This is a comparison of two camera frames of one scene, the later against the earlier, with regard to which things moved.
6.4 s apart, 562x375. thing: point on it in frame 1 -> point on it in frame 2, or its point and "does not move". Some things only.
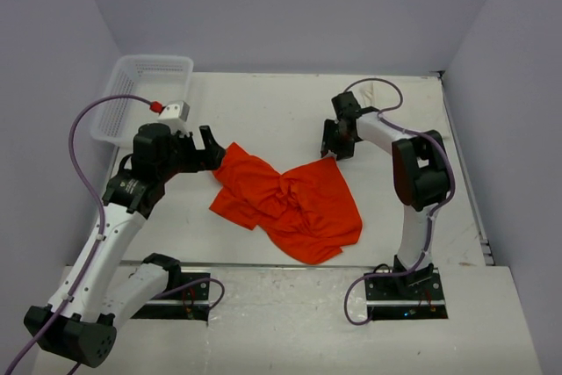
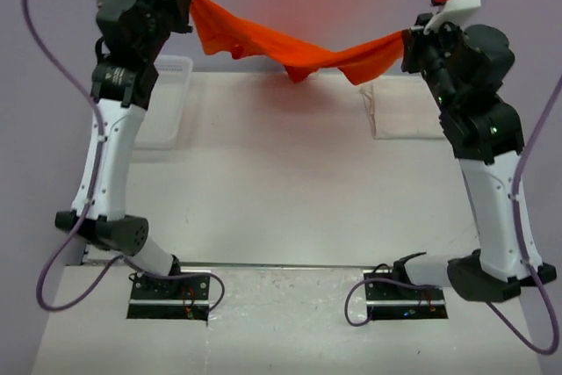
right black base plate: x=414 y=295 does not move
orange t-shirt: x=306 y=212 -> x=219 y=30
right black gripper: x=330 y=144 -> x=416 y=39
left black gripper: x=207 y=159 -> x=180 y=3
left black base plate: x=189 y=303 does not move
